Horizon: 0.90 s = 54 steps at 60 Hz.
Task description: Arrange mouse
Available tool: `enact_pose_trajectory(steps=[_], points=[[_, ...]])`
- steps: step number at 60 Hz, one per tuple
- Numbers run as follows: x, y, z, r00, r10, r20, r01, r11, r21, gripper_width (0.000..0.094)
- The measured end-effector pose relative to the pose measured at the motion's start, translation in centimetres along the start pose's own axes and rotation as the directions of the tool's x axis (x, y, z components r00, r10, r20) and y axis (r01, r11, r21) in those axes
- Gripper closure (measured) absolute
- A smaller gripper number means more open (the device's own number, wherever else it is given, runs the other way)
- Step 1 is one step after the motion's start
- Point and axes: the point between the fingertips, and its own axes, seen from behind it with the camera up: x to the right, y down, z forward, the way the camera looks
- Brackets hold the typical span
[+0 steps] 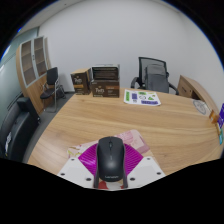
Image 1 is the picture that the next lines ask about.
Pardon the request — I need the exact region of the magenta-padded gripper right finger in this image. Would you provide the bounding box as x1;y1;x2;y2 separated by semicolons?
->
122;143;167;189

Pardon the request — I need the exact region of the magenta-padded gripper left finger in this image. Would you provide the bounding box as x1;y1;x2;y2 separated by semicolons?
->
57;142;101;189

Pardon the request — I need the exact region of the black computer mouse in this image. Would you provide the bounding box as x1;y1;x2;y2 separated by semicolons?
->
95;136;126;183

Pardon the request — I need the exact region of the cartoon print mouse pad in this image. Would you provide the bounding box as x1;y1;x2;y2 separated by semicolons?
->
67;129;156;192

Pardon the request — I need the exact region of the white printed paper sheet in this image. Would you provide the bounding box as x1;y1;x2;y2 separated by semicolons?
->
123;88;162;107

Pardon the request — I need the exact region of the black leather sofa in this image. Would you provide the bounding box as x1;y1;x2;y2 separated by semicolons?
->
0;96;41;163

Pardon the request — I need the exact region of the tall brown cardboard box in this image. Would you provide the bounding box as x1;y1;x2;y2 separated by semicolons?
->
70;68;92;96

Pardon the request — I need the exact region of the small black visitor chair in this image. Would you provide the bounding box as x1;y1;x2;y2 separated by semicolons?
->
39;66;67;113

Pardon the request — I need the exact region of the round grey patterned disc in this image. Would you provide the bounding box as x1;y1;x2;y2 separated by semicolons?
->
192;99;211;117

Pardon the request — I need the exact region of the open black tray box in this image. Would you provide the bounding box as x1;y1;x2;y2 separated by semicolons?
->
91;64;121;82

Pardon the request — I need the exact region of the small orange box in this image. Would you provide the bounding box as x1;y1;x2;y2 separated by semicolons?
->
208;109;219;125

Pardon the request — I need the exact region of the black mesh office chair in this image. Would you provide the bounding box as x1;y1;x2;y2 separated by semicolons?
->
130;56;180;96

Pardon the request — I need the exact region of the wooden side cabinet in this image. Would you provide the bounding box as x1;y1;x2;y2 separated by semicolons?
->
177;74;219;111

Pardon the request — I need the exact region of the purple card package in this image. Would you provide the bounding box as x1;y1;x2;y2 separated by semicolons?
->
216;102;224;129

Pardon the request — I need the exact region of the wooden shelf unit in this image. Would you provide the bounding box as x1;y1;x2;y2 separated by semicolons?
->
15;35;53;116

